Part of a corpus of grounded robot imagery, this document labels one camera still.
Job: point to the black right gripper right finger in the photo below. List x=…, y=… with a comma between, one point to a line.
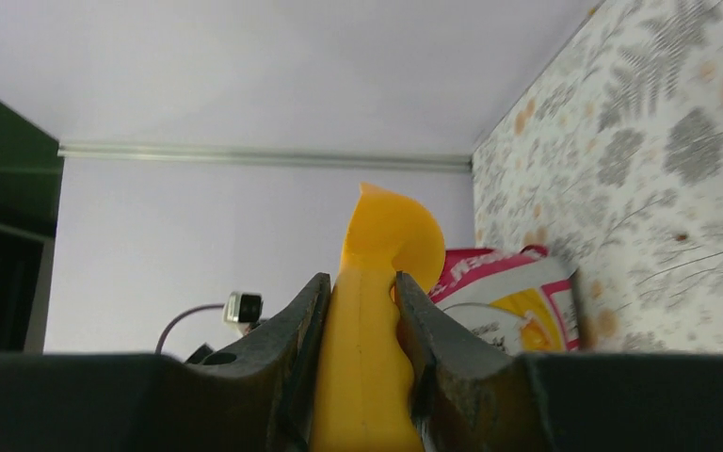
x=471, y=396

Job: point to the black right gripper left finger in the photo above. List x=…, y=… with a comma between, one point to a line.
x=255, y=394

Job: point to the yellow plastic scoop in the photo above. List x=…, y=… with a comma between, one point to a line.
x=364, y=378

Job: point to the pet food bag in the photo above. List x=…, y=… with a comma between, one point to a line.
x=517, y=302

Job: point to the floral table mat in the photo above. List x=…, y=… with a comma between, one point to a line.
x=613, y=160

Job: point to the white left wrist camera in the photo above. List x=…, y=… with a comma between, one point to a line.
x=243, y=308

